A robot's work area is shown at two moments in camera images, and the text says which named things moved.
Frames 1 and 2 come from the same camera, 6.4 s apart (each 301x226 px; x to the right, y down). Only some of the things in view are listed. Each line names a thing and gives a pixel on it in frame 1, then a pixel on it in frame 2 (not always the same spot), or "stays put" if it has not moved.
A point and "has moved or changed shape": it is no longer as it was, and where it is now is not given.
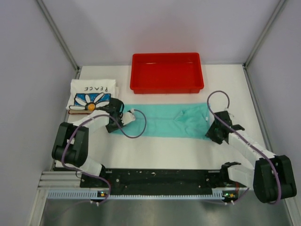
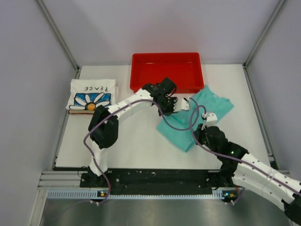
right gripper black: (210, 134) -> (199, 132)
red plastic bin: (166, 73) stays put
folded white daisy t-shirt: (91, 94) stays put
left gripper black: (110, 129) -> (172, 100)
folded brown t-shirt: (73, 112) stays put
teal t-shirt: (170, 120) has moved or changed shape
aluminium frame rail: (60, 180) stays put
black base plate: (162, 181) stays put
